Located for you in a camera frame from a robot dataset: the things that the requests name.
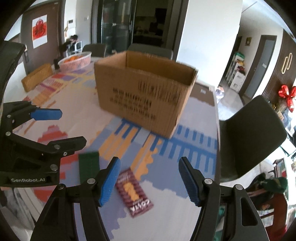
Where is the dark green snack packet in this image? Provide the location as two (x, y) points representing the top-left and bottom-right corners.
(78, 151), (100, 184)

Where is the purple costa biscuit packet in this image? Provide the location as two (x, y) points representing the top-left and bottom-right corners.
(115, 168), (154, 218)

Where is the colourful patterned tablecloth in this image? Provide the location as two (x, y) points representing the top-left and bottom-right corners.
(4, 56), (220, 241)

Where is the woven yellow tissue box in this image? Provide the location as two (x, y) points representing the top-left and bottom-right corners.
(22, 63), (53, 92)

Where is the white basket of oranges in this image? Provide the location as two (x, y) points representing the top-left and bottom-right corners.
(58, 51), (92, 72)

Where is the dark chair right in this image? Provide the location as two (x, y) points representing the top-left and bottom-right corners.
(219, 95), (287, 182)

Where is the red paper door decoration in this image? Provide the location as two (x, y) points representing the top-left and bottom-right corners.
(32, 15), (48, 49)

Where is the brown cardboard box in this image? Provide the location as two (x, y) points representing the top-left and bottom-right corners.
(94, 51), (198, 138)

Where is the dark chair far left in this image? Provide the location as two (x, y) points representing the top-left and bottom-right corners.
(82, 43), (107, 58)

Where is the white storage shelf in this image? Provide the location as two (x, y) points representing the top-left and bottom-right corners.
(228, 52), (246, 92)

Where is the red bow decoration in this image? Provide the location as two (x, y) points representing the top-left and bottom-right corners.
(278, 85), (296, 113)

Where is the dark chair behind box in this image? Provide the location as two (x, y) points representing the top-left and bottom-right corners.
(128, 43), (173, 60)

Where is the black glass sliding door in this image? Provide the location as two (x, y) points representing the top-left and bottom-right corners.
(90, 1), (189, 59)

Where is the dark hallway door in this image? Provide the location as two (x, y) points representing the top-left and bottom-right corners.
(238, 35), (277, 99)

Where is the gold wall ornament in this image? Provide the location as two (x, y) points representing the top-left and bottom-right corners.
(281, 53), (293, 74)

